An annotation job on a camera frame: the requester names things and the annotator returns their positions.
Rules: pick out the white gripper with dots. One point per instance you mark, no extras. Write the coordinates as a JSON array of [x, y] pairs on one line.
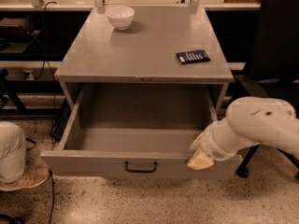
[[210, 146]]

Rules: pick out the grey top drawer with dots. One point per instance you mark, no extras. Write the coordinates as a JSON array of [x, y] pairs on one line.
[[136, 131]]

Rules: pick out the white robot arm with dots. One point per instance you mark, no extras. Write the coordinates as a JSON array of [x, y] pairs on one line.
[[248, 121]]

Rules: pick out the grey drawer cabinet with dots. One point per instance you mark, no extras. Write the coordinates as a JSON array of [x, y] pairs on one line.
[[146, 51]]

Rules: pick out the dark blue snack packet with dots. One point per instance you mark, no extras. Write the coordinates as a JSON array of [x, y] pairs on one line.
[[193, 56]]

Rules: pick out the black office chair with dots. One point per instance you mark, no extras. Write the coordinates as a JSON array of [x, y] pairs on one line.
[[272, 68]]

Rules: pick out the tan sneaker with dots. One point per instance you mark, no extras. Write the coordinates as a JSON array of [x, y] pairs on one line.
[[31, 178]]

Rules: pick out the white ceramic bowl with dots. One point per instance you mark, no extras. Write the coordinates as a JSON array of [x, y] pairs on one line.
[[120, 17]]

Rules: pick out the beige trousers leg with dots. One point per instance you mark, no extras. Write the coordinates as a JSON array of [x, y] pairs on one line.
[[12, 152]]

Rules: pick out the wall power outlet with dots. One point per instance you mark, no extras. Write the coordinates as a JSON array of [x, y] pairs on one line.
[[28, 75]]

